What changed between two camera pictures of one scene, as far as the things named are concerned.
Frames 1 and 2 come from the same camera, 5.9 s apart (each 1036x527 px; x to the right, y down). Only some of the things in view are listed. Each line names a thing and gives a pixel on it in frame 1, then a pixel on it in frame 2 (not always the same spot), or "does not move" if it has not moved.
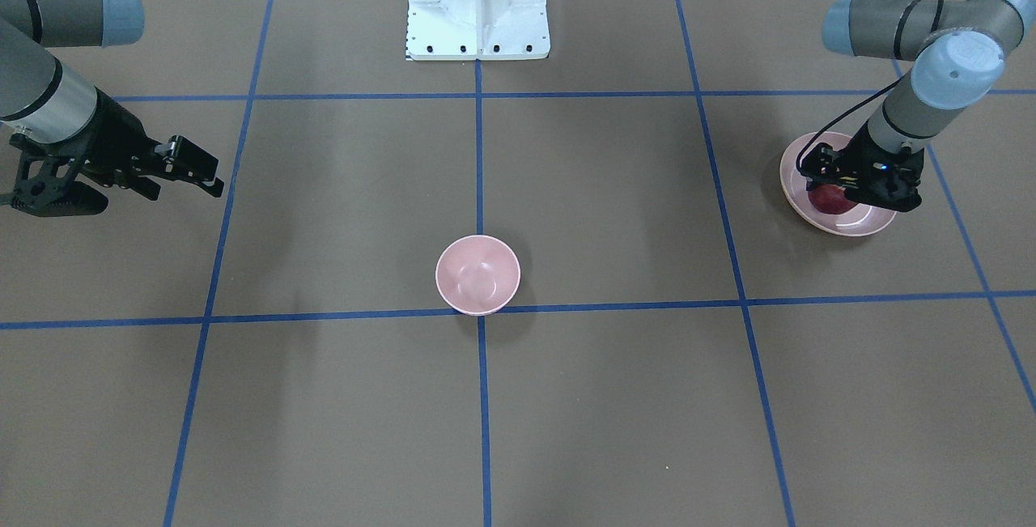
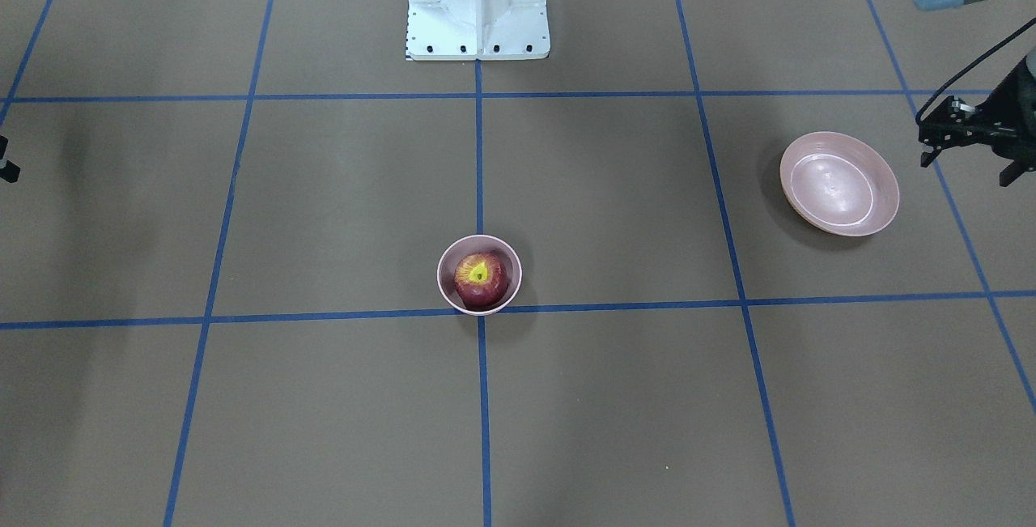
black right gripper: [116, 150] -> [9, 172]
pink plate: [856, 221] does not move
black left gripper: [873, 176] -> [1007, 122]
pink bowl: [477, 274] does not move
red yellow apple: [830, 198] -> [481, 279]
